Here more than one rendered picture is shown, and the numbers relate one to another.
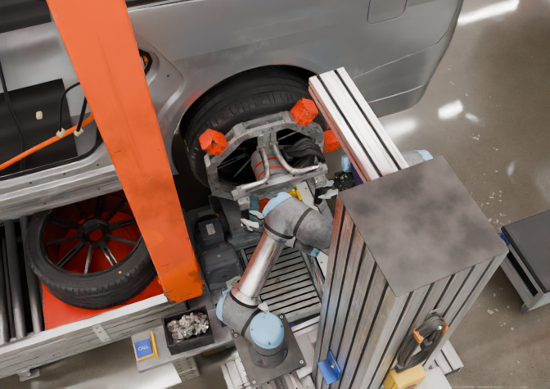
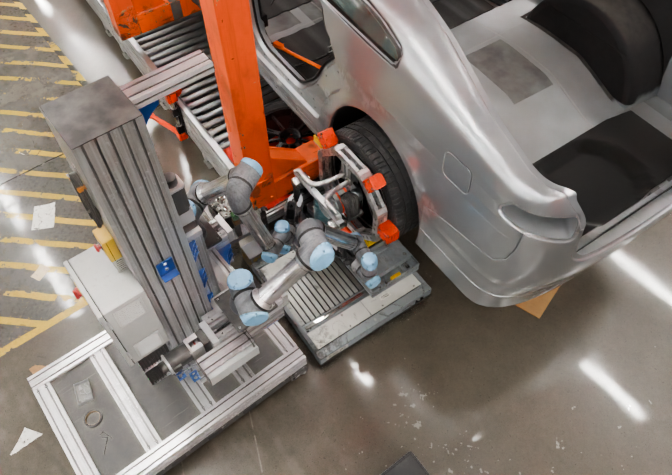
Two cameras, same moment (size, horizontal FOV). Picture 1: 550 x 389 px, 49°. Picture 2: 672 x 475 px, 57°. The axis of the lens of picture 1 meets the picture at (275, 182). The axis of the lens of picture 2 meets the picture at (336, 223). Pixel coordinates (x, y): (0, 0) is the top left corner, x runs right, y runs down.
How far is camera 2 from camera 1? 2.19 m
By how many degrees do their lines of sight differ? 40
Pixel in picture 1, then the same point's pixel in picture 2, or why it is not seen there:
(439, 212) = (96, 117)
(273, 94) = (375, 153)
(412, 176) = (123, 103)
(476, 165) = (517, 449)
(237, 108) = (352, 135)
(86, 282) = not seen: hidden behind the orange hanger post
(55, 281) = not seen: hidden behind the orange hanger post
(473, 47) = not seen: outside the picture
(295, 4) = (401, 99)
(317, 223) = (234, 187)
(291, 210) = (240, 170)
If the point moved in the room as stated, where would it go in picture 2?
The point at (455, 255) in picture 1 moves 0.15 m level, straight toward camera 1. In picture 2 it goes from (66, 126) to (25, 117)
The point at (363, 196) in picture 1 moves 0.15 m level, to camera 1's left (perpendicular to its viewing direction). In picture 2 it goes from (105, 85) to (102, 57)
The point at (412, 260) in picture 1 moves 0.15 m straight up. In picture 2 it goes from (62, 109) to (44, 73)
